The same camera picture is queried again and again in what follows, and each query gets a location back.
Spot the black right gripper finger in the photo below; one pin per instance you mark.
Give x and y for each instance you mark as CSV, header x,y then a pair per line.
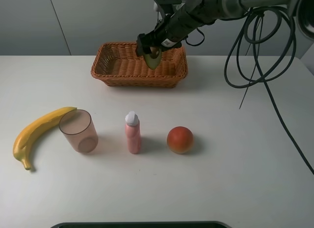
x,y
160,50

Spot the black tray edge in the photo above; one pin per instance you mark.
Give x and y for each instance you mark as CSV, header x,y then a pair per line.
x,y
205,224

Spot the pink bottle with white cap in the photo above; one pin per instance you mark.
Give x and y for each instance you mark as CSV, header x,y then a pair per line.
x,y
132,131

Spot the red orange round fruit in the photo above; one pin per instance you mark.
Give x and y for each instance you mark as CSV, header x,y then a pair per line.
x,y
180,140

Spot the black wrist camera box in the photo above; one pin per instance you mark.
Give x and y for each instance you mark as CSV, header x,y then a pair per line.
x,y
167,7

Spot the yellow banana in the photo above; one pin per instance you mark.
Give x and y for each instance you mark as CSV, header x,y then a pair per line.
x,y
28,136

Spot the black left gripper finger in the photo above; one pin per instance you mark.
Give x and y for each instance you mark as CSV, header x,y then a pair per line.
x,y
144,44

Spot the halved avocado with pit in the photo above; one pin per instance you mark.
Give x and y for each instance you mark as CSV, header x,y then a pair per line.
x,y
153,59

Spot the translucent pink plastic cup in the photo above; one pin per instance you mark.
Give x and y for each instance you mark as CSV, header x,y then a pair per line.
x,y
78,128

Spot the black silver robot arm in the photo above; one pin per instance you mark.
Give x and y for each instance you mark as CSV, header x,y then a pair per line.
x,y
208,11

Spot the brown wicker basket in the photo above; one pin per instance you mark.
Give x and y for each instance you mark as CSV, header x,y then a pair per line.
x,y
116,64

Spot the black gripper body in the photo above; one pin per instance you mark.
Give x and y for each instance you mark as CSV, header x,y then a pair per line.
x,y
171,31

